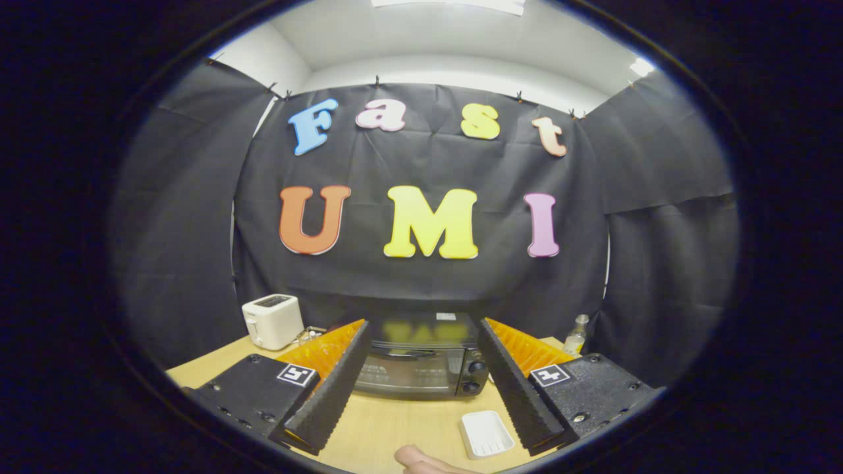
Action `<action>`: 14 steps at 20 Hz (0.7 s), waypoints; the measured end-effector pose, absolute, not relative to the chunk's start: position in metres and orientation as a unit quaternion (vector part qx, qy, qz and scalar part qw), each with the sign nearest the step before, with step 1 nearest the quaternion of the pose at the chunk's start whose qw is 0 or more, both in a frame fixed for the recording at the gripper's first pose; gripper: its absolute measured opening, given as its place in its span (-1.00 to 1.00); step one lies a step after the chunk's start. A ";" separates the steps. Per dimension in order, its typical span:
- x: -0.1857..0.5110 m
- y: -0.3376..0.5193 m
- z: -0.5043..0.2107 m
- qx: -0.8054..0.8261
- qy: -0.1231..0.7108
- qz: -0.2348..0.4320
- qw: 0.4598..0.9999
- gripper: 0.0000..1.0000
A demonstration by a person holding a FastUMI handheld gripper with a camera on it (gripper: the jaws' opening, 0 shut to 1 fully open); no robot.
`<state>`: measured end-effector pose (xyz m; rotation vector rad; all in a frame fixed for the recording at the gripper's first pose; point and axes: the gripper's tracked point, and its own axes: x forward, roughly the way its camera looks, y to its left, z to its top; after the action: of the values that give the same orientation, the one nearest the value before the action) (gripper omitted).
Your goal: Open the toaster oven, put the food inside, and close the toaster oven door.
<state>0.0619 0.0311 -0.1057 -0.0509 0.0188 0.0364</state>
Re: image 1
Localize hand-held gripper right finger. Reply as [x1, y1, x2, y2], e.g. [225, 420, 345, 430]
[478, 317, 666, 456]

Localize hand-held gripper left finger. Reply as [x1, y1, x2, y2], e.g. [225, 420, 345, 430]
[181, 319, 371, 455]

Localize black toaster oven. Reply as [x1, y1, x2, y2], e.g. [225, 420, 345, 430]
[354, 311, 491, 401]

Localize white bread toaster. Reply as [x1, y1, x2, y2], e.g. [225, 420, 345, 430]
[241, 294, 305, 351]

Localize small white rectangular dish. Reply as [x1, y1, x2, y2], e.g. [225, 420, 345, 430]
[460, 410, 516, 460]

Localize clear glass bottle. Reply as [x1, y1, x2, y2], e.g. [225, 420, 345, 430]
[563, 314, 591, 356]

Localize large ceiling light panel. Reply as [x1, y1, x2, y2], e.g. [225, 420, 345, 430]
[372, 0, 526, 16]

